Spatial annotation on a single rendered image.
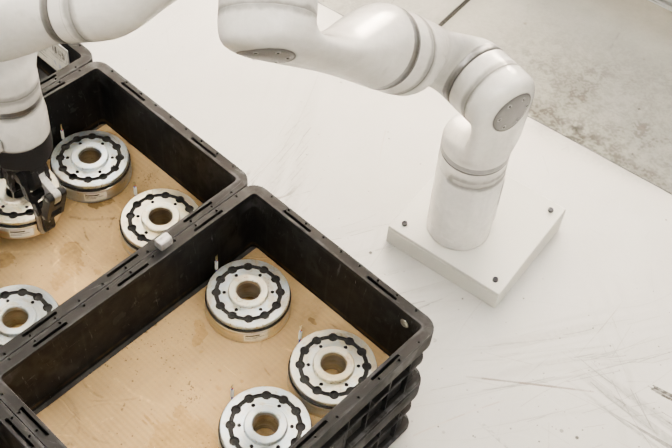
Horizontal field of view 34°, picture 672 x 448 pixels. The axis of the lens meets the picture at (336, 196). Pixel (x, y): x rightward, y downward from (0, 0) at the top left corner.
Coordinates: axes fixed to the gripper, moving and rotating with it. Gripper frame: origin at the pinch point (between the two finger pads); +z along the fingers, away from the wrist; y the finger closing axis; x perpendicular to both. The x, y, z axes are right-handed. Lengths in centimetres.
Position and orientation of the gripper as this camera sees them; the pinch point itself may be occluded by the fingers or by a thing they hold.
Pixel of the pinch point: (33, 209)
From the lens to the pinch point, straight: 141.6
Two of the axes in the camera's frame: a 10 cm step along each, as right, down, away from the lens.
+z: -0.7, 6.5, 7.5
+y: -7.1, -5.6, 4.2
